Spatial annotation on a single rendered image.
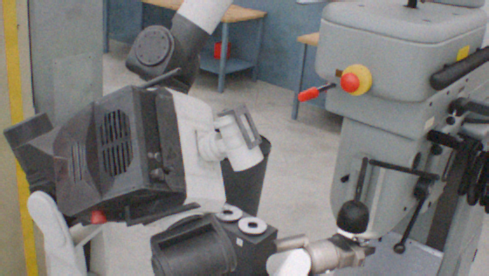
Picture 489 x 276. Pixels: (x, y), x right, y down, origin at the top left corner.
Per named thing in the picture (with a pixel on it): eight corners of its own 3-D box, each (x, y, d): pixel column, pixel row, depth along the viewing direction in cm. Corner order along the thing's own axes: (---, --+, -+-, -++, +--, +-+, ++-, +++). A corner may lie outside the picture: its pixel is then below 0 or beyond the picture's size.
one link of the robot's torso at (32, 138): (-11, 136, 123) (35, 113, 115) (27, 119, 134) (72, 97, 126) (44, 238, 128) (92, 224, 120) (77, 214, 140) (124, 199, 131)
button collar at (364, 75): (365, 99, 105) (370, 70, 102) (338, 91, 108) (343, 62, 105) (369, 97, 106) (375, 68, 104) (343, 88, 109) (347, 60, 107)
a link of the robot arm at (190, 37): (164, 3, 112) (129, 57, 113) (196, 22, 109) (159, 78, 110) (187, 21, 123) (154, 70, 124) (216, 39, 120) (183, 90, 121)
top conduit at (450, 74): (444, 93, 99) (448, 75, 98) (423, 87, 102) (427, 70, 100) (498, 58, 133) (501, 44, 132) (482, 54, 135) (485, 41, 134)
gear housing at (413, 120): (418, 144, 112) (429, 100, 108) (320, 110, 125) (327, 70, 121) (463, 108, 137) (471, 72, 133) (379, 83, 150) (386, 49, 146)
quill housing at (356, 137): (386, 255, 129) (416, 137, 116) (315, 223, 140) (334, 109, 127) (414, 224, 143) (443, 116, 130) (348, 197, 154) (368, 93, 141)
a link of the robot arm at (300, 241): (328, 273, 132) (290, 284, 127) (306, 276, 142) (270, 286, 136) (318, 230, 134) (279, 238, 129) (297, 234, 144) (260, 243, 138)
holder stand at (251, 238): (250, 292, 167) (256, 240, 159) (198, 262, 179) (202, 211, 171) (272, 275, 176) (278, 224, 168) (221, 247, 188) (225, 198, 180)
